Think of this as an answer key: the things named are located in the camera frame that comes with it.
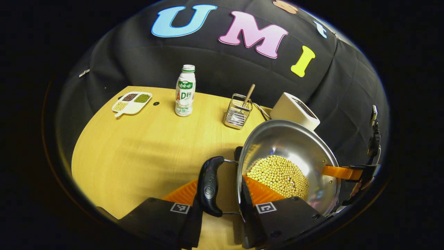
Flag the white milk drink bottle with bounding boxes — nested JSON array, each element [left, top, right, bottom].
[[174, 65, 196, 117]]

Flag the white toaster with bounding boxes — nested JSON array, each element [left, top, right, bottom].
[[270, 92, 321, 132]]

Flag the stainless steel pot black handles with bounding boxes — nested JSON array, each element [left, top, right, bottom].
[[197, 119, 342, 217]]

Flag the toaster power cable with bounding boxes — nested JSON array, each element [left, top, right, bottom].
[[253, 102, 273, 120]]

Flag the white divided bean dish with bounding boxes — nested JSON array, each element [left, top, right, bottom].
[[112, 91, 153, 118]]

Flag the wooden utensil handle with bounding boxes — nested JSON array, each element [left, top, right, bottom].
[[242, 84, 256, 108]]

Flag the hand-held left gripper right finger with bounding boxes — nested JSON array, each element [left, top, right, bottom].
[[239, 175, 326, 249]]

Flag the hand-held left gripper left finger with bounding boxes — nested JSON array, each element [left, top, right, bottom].
[[118, 179, 205, 249]]

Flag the black backdrop cloth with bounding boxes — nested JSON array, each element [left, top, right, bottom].
[[55, 0, 391, 167]]

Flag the pile of soybeans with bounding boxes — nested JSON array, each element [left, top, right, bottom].
[[246, 155, 310, 201]]

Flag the metal wire utensil holder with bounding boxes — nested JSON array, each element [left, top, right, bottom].
[[224, 93, 253, 130]]

